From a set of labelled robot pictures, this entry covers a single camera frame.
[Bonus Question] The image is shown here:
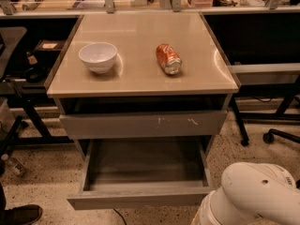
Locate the grey drawer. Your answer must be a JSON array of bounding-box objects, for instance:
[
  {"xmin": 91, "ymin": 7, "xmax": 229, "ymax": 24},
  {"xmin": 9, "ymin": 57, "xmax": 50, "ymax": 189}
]
[
  {"xmin": 60, "ymin": 111, "xmax": 227, "ymax": 140},
  {"xmin": 67, "ymin": 136, "xmax": 213, "ymax": 210}
]

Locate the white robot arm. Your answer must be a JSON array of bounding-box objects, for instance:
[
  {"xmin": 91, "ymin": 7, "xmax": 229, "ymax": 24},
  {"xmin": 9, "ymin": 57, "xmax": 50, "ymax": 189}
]
[{"xmin": 190, "ymin": 162, "xmax": 300, "ymax": 225}]

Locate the grey drawer cabinet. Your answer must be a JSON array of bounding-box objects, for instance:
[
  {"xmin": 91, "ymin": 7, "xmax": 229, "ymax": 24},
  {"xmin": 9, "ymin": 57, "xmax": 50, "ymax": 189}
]
[{"xmin": 43, "ymin": 11, "xmax": 242, "ymax": 161}]

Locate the grey top drawer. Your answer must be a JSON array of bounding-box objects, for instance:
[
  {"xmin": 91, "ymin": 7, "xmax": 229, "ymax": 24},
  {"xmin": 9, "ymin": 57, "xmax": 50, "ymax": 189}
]
[{"xmin": 60, "ymin": 111, "xmax": 227, "ymax": 140}]

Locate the orange soda can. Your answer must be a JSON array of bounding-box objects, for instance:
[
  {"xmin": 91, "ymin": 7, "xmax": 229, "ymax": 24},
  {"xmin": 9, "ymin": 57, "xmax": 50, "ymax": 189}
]
[{"xmin": 156, "ymin": 44, "xmax": 183, "ymax": 75}]

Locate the white bowl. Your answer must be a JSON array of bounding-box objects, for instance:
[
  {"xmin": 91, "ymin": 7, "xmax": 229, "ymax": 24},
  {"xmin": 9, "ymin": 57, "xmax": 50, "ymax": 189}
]
[{"xmin": 78, "ymin": 42, "xmax": 117, "ymax": 74}]

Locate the black office chair base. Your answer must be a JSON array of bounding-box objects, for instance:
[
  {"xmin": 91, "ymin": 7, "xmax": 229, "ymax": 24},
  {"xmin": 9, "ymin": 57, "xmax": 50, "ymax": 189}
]
[{"xmin": 262, "ymin": 128, "xmax": 300, "ymax": 143}]

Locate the clear plastic water bottle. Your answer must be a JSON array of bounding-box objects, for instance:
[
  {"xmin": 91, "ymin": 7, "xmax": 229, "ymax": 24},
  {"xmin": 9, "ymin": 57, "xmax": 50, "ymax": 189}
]
[{"xmin": 1, "ymin": 154, "xmax": 26, "ymax": 177}]

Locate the black shoe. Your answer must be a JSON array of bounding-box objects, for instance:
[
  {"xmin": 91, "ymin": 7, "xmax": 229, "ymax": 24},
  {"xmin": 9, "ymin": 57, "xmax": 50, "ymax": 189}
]
[{"xmin": 0, "ymin": 204, "xmax": 42, "ymax": 225}]

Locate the black floor cable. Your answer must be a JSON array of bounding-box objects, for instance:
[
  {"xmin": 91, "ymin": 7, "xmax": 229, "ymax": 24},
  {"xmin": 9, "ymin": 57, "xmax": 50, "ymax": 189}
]
[{"xmin": 112, "ymin": 208, "xmax": 128, "ymax": 225}]

